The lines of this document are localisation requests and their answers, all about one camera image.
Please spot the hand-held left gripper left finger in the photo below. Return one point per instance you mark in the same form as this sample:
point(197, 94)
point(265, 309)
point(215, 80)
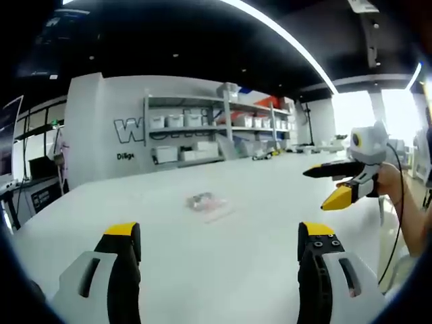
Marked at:
point(101, 270)

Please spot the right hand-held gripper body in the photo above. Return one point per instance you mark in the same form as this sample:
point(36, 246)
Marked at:
point(368, 152)

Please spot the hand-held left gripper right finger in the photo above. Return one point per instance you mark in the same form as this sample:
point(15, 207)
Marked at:
point(332, 273)

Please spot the clear resealable bag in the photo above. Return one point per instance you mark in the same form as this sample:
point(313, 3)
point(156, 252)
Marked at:
point(210, 204)

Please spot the person's right hand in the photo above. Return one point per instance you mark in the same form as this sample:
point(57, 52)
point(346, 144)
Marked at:
point(388, 179)

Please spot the black tripod stand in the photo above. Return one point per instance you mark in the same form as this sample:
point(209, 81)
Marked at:
point(308, 126)

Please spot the black equipment case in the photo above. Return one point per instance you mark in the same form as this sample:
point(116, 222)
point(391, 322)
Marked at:
point(45, 194)

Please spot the grey metal shelving rack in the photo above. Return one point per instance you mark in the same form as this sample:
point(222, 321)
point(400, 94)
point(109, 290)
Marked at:
point(219, 130)

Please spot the white storage box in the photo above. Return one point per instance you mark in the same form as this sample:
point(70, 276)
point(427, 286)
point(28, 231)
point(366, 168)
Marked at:
point(165, 154)

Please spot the white ceiling light strip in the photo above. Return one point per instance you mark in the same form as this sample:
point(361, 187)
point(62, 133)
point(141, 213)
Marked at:
point(290, 40)

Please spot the white storage bin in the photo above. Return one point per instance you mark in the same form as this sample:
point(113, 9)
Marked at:
point(193, 119)
point(157, 121)
point(175, 120)

